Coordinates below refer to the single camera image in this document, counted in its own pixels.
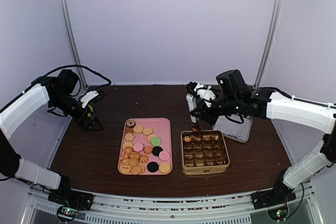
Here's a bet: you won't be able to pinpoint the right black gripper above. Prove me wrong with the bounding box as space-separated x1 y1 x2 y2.
191 91 242 125

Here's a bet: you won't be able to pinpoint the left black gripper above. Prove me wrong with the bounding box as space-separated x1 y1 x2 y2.
50 92 103 131

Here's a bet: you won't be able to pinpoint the metal serving tongs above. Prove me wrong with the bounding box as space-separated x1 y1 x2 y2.
185 93 203 141

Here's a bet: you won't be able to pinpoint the brown leaf cookie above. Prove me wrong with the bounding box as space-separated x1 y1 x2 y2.
183 136 192 143

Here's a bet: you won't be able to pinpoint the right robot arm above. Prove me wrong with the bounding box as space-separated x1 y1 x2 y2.
186 69 335 204

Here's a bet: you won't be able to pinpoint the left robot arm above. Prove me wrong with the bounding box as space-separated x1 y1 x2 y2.
1 65 106 205

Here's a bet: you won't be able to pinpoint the chocolate sprinkle donut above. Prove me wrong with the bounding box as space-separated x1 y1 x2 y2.
126 120 136 128

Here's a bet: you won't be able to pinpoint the silver tin lid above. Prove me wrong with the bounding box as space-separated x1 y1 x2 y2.
213 116 253 143

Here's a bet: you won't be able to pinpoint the beige round biscuit top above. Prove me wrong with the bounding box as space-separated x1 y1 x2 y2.
133 125 143 134

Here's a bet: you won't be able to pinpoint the beige round biscuit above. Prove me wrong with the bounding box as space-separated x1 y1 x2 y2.
133 125 143 134
142 127 153 136

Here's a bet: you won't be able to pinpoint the gold cookie tin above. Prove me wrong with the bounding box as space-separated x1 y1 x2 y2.
180 130 230 176

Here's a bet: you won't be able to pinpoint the pink sandwich cookie upper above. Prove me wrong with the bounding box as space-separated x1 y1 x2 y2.
133 143 144 152

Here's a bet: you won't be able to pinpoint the pink sandwich cookie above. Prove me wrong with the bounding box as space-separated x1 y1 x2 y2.
133 143 144 152
159 151 170 161

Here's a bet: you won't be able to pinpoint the biscuit with pink stick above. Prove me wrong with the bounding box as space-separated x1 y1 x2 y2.
119 164 132 174

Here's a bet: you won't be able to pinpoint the green sandwich cookie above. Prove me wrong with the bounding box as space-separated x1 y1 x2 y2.
151 136 162 146

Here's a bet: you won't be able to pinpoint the pink plastic tray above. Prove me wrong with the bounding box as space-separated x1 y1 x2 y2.
118 118 173 176

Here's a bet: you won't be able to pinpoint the pink sandwich cookie lower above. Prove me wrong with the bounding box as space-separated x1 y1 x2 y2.
159 151 170 161

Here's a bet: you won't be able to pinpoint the black sandwich cookie upper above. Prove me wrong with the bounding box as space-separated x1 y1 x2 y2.
152 146 163 156

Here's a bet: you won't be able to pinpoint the black sandwich cookie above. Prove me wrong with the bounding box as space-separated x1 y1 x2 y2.
152 146 163 156
147 162 159 173

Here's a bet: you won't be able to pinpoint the beige round biscuit corner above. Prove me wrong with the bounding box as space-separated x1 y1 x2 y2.
159 163 171 174

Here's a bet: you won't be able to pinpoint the black sandwich cookie lower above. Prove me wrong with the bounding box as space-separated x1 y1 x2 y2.
147 162 159 173

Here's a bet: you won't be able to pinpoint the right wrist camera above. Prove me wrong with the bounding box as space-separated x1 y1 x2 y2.
186 82 217 108

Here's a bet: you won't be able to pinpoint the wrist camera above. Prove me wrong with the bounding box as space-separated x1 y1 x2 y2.
79 90 106 108
186 82 217 108

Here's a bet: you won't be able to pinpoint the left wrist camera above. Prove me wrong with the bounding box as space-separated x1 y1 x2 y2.
79 90 106 108

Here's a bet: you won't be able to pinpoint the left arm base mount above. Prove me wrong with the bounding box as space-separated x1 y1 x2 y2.
48 190 94 223

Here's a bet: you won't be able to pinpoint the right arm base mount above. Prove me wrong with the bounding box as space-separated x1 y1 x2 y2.
251 189 296 222

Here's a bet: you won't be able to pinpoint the left aluminium frame post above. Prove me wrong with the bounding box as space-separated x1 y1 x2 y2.
55 0 88 90

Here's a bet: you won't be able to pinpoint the aluminium frame post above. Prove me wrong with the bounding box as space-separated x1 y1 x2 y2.
55 0 88 90
254 0 284 87

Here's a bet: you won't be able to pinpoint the right aluminium frame post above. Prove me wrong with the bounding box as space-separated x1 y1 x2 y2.
254 0 284 87

